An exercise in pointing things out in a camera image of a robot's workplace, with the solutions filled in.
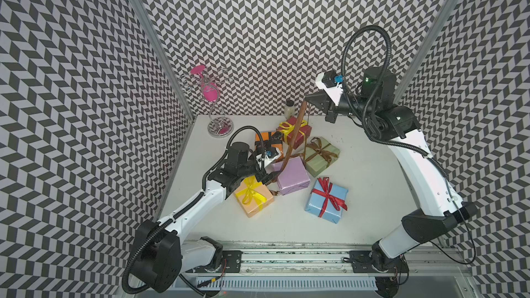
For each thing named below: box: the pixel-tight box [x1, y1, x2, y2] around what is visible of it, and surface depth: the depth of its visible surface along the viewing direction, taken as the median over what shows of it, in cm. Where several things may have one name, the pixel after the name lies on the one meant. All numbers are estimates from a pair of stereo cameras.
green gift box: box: [305, 136, 341, 178], surface depth 96 cm
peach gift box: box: [234, 175, 274, 218], surface depth 84 cm
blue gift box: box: [305, 180, 349, 225], surface depth 82 cm
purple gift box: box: [265, 155, 311, 196], surface depth 88 cm
